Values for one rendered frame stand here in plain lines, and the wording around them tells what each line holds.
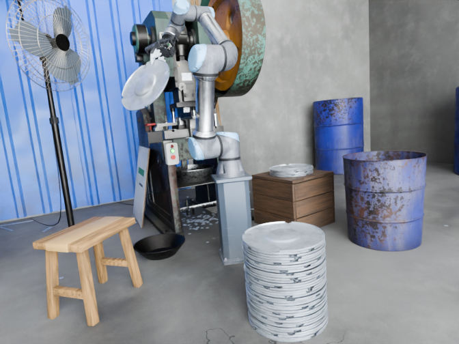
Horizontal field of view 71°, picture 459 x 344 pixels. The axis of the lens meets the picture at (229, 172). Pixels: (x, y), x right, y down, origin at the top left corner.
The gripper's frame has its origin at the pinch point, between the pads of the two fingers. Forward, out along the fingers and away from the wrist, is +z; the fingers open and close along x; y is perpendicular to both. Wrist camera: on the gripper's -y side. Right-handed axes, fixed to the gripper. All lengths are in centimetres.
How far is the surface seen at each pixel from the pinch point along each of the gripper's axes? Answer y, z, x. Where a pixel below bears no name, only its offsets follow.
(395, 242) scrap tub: 107, 40, 101
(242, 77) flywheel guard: 13, -57, 59
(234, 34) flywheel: 6, -86, 43
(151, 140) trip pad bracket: -30, 7, 48
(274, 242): 69, 75, 27
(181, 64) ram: -25, -53, 38
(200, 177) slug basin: -18, 4, 94
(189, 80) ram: -22, -48, 48
